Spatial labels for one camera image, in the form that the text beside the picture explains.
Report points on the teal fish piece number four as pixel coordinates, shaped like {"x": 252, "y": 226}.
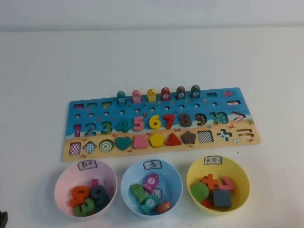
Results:
{"x": 121, "y": 98}

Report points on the blue wooden puzzle board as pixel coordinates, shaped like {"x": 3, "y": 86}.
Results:
{"x": 166, "y": 109}

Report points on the yellow fish piece number six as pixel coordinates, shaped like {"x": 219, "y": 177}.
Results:
{"x": 151, "y": 95}

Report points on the pink fish piece number five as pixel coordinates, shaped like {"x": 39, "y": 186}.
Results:
{"x": 136, "y": 97}

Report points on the red fish piece number seven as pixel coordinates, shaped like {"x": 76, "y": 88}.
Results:
{"x": 165, "y": 94}

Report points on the brown fish piece number eight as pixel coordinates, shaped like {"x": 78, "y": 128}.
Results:
{"x": 180, "y": 93}

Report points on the dark grey fish piece nine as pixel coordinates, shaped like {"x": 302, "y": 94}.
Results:
{"x": 195, "y": 91}

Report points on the paper label on blue bowl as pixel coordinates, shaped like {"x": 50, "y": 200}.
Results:
{"x": 152, "y": 164}

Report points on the magenta fish piece number one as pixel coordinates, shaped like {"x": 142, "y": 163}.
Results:
{"x": 151, "y": 181}

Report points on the blue plastic bowl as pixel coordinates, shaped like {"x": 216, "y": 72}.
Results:
{"x": 173, "y": 183}

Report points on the paper label on yellow bowl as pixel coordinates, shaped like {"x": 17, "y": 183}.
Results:
{"x": 213, "y": 160}

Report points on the green fish piece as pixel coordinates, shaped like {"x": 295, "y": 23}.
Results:
{"x": 139, "y": 192}

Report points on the paper label on pink bowl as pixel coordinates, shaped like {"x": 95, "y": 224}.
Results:
{"x": 88, "y": 165}

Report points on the teal fish piece number two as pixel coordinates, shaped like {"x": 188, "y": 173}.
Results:
{"x": 149, "y": 203}

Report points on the orange fish piece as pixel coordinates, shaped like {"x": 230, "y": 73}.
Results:
{"x": 164, "y": 207}

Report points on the pink plastic bowl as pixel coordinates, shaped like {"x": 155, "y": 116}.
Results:
{"x": 69, "y": 177}

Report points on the red wooden shape piece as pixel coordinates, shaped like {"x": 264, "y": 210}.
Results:
{"x": 207, "y": 204}

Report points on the yellow plastic bowl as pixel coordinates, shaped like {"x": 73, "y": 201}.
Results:
{"x": 240, "y": 180}

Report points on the yellow wooden number six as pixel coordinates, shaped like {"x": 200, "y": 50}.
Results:
{"x": 152, "y": 123}

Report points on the pink wooden number five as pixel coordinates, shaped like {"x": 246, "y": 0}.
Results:
{"x": 139, "y": 118}

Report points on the red wooden number seven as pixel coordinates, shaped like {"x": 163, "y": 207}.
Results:
{"x": 169, "y": 117}

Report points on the yellow wooden pentagon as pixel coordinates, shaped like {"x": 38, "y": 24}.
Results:
{"x": 156, "y": 140}

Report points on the teal wooden number four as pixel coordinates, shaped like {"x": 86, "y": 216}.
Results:
{"x": 125, "y": 127}

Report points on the pink wooden trapezoid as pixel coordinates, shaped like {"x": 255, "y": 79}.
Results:
{"x": 140, "y": 143}

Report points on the brown wooden number eight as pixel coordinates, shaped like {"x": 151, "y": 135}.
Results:
{"x": 185, "y": 121}

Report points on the red wooden triangle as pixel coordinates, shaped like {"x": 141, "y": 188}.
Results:
{"x": 173, "y": 141}

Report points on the teal wooden heart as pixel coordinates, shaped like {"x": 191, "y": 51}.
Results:
{"x": 123, "y": 143}

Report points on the brown wooden star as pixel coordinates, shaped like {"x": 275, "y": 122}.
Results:
{"x": 189, "y": 137}

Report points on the loose white paper label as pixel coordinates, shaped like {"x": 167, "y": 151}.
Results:
{"x": 158, "y": 192}

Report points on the orange wooden plus sign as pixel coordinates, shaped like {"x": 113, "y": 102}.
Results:
{"x": 210, "y": 181}

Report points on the pink wooden number one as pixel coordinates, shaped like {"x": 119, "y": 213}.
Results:
{"x": 94, "y": 183}

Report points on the green wooden circle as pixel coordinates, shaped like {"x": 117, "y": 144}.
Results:
{"x": 199, "y": 192}

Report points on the dark grey wooden number nine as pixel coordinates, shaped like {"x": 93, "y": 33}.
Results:
{"x": 101, "y": 199}

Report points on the pink wooden greater-than sign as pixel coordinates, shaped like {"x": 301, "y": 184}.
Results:
{"x": 229, "y": 187}

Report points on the grey wooden square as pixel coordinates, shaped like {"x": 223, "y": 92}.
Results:
{"x": 222, "y": 199}

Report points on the green wooden number three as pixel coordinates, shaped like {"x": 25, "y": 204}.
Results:
{"x": 83, "y": 210}

